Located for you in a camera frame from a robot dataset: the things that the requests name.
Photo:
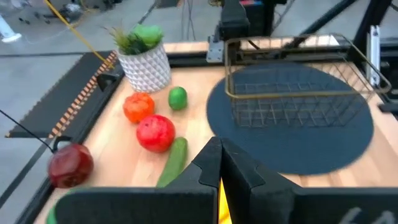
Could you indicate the green cucumber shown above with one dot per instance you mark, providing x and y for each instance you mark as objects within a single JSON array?
[{"x": 174, "y": 161}]

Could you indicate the black hook clamp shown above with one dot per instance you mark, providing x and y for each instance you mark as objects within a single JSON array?
[{"x": 57, "y": 143}]

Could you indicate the black frame post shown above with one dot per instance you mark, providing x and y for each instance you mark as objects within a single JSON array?
[{"x": 370, "y": 25}]

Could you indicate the black orange striped mat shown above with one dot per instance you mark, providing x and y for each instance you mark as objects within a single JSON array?
[{"x": 56, "y": 99}]

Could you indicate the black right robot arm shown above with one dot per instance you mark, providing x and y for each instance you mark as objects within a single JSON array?
[{"x": 233, "y": 18}]

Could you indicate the silver aluminium bracket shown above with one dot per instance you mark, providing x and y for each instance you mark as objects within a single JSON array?
[{"x": 373, "y": 56}]

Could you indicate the white faceted plant pot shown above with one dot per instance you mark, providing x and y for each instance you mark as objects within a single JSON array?
[{"x": 146, "y": 70}]

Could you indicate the small green lime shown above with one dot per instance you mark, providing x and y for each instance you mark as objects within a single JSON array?
[{"x": 178, "y": 98}]

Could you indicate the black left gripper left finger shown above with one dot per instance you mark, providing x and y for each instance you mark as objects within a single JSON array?
[{"x": 140, "y": 205}]

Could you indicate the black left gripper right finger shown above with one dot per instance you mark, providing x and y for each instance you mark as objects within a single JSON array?
[{"x": 280, "y": 205}]

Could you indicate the silver mounting plate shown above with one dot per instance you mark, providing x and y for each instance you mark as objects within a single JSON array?
[{"x": 215, "y": 51}]

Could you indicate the black corner bracket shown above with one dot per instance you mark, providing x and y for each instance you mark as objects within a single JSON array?
[
  {"x": 388, "y": 108},
  {"x": 107, "y": 81}
]

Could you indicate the dark red apple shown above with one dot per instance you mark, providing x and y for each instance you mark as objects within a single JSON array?
[{"x": 70, "y": 166}]

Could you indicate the bright red apple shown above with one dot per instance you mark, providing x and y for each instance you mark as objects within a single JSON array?
[{"x": 155, "y": 133}]

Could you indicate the artificial green plant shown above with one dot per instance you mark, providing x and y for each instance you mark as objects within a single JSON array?
[{"x": 146, "y": 34}]

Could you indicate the round dark blue placemat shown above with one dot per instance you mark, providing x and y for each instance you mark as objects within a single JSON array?
[{"x": 280, "y": 149}]

